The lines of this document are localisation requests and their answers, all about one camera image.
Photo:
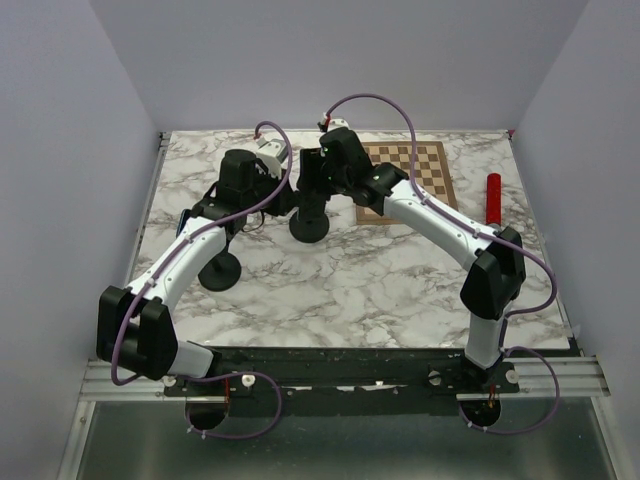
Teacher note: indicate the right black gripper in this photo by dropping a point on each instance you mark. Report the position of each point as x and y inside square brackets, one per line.
[311, 162]

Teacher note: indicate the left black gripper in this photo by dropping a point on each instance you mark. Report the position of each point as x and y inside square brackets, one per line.
[287, 199]

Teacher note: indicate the black round-base clamp stand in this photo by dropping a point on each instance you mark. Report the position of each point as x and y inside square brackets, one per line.
[310, 224]

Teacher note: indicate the blue phone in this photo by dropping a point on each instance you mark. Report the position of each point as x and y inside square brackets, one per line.
[184, 217]

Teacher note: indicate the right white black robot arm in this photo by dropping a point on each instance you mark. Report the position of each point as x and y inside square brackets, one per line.
[493, 261]

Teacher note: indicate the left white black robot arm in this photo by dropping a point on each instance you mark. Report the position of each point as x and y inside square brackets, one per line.
[135, 327]

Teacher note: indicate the black round-base stand left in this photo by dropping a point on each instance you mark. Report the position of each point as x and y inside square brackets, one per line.
[221, 273]

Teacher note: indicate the wooden chessboard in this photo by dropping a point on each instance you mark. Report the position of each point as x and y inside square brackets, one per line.
[431, 172]

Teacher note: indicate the red grey microphone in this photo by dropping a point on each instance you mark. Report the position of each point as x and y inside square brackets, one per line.
[493, 205]

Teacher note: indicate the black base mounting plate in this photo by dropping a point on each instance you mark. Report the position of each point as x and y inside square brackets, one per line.
[259, 381]

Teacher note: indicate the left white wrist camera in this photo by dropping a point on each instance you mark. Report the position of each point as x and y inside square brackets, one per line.
[271, 154]

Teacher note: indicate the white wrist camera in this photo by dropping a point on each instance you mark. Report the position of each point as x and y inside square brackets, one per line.
[271, 154]
[328, 123]

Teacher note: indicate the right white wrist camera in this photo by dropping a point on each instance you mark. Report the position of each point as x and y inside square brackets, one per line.
[328, 123]

